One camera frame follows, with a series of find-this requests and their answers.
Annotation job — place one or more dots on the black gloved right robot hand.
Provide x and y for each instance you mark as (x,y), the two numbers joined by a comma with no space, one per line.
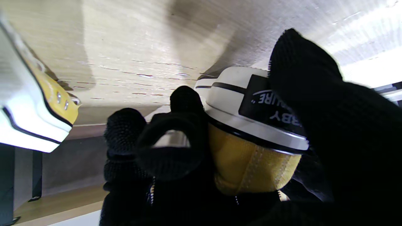
(361,141)

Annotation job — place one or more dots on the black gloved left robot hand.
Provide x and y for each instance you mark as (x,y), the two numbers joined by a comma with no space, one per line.
(312,182)

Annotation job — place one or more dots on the yellow canvas sneaker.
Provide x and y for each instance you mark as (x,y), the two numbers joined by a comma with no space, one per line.
(28,119)
(251,169)

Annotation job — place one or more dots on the brown leather sofa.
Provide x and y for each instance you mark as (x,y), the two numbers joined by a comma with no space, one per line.
(72,163)

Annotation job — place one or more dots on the small wooden black-legged table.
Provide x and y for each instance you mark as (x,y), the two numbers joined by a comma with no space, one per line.
(37,175)

